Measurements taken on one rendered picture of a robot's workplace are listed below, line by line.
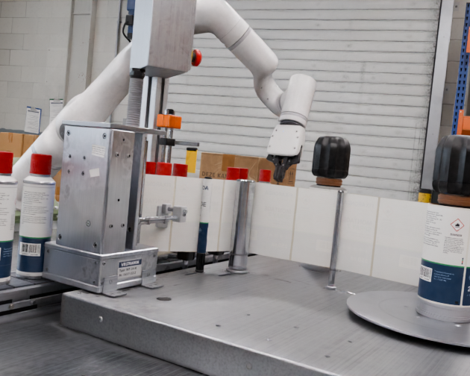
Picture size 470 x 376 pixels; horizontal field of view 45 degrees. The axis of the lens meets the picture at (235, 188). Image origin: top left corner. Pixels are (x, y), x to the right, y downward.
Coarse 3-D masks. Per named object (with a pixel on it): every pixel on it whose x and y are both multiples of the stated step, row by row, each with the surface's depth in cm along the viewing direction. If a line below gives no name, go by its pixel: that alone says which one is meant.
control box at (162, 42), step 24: (144, 0) 126; (168, 0) 120; (192, 0) 123; (144, 24) 124; (168, 24) 121; (192, 24) 124; (144, 48) 123; (168, 48) 121; (144, 72) 131; (168, 72) 127
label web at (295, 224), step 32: (160, 192) 107; (192, 192) 110; (224, 192) 114; (256, 192) 115; (288, 192) 112; (320, 192) 109; (192, 224) 111; (224, 224) 114; (256, 224) 115; (288, 224) 112; (320, 224) 109; (288, 256) 112; (320, 256) 109
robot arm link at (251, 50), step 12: (252, 36) 162; (228, 48) 164; (240, 48) 162; (252, 48) 162; (264, 48) 164; (240, 60) 166; (252, 60) 164; (264, 60) 164; (276, 60) 166; (252, 72) 168; (264, 72) 166; (264, 84) 173; (276, 84) 179; (264, 96) 176; (276, 96) 178; (276, 108) 178
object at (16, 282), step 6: (168, 258) 122; (174, 258) 123; (12, 276) 94; (12, 282) 90; (18, 282) 90; (24, 282) 90; (30, 282) 91; (36, 282) 91; (42, 282) 92; (48, 282) 93; (0, 288) 85; (6, 288) 86; (12, 288) 87
